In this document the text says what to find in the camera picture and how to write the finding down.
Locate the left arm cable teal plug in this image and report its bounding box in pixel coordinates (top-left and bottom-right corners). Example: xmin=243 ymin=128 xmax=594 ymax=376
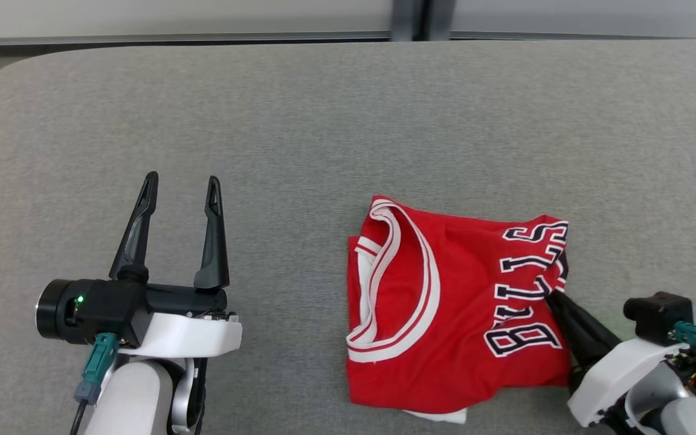
xmin=67 ymin=332 xmax=120 ymax=435

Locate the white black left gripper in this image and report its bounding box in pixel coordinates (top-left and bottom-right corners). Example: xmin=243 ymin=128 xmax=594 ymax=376
xmin=109 ymin=172 xmax=243 ymax=357

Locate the grey door post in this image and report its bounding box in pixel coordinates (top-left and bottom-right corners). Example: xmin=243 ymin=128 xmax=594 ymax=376
xmin=390 ymin=0 xmax=424 ymax=42
xmin=427 ymin=0 xmax=457 ymax=40

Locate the red jersey with black lettering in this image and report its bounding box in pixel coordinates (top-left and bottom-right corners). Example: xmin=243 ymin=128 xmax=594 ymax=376
xmin=346 ymin=195 xmax=572 ymax=424

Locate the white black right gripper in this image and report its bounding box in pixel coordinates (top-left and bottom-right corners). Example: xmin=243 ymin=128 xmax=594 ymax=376
xmin=546 ymin=292 xmax=687 ymax=428

